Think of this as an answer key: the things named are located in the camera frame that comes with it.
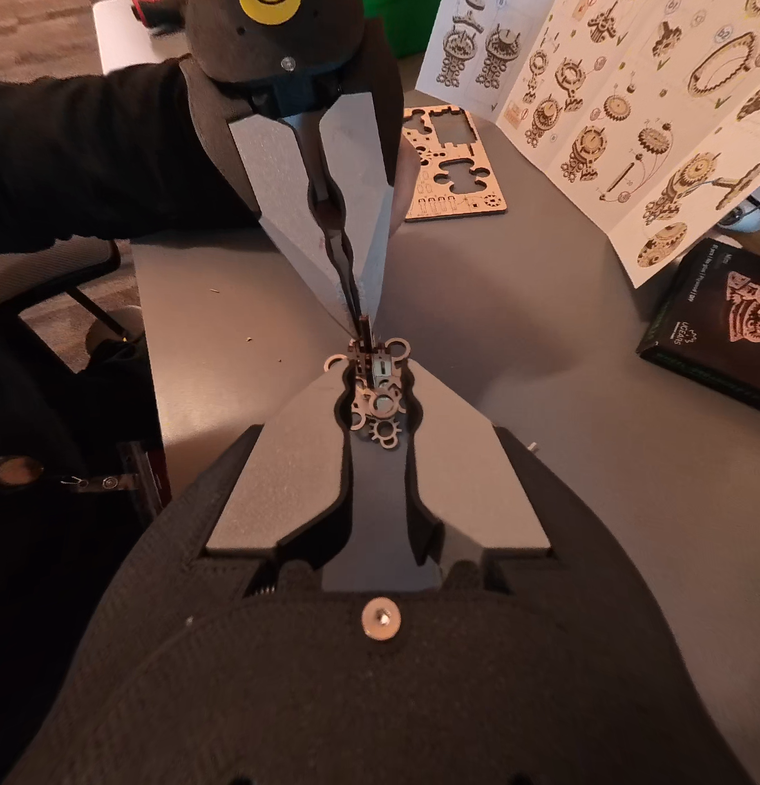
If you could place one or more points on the plywood part sheet with cutouts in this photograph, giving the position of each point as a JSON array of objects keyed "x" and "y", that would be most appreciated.
[{"x": 453, "y": 205}]

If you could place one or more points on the person's left forearm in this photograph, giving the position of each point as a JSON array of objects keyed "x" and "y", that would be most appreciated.
[{"x": 110, "y": 153}]

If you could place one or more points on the red and black tool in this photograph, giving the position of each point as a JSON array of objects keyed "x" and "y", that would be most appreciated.
[{"x": 153, "y": 15}]

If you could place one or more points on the grey mesh office chair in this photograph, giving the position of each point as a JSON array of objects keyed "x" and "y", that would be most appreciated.
[{"x": 49, "y": 270}]

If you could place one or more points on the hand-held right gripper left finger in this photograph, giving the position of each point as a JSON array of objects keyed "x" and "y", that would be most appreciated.
[{"x": 276, "y": 478}]

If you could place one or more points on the black model kit box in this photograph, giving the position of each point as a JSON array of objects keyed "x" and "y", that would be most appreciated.
[{"x": 711, "y": 343}]

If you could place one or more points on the folded paper instruction sheet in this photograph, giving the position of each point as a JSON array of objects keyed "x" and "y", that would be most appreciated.
[{"x": 631, "y": 141}]

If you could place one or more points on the green plastic bin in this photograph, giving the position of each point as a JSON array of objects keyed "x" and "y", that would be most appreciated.
[{"x": 417, "y": 30}]

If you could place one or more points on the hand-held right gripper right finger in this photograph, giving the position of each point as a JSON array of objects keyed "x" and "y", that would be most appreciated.
[{"x": 472, "y": 484}]

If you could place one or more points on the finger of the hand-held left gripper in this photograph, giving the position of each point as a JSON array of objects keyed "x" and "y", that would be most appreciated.
[
  {"x": 276, "y": 184},
  {"x": 361, "y": 172}
]

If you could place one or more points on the wooden gear model assembly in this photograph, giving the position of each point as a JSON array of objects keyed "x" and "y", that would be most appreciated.
[{"x": 380, "y": 405}]

